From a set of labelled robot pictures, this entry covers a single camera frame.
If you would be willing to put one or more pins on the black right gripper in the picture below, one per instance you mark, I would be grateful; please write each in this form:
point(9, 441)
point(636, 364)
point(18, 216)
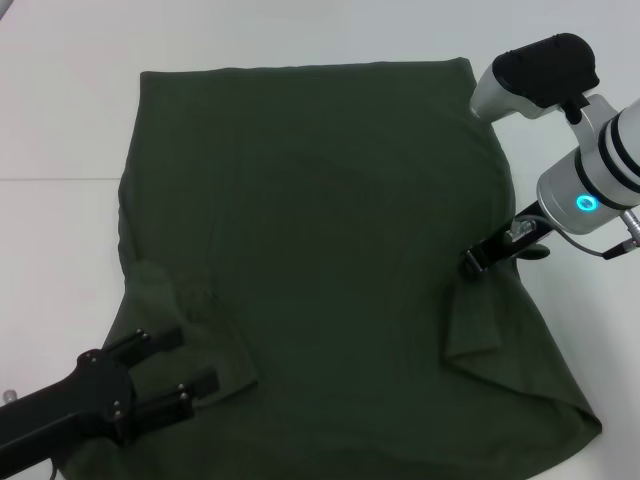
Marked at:
point(517, 240)

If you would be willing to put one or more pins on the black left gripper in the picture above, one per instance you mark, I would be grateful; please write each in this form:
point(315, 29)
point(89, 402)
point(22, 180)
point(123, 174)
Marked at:
point(70, 400)

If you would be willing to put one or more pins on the dark green t-shirt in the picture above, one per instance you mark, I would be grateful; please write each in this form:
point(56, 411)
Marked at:
point(310, 240)

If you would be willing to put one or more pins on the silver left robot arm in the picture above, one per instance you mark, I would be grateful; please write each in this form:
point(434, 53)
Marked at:
point(9, 397)

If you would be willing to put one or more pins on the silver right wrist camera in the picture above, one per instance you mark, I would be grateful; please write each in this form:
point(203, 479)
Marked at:
point(540, 77)

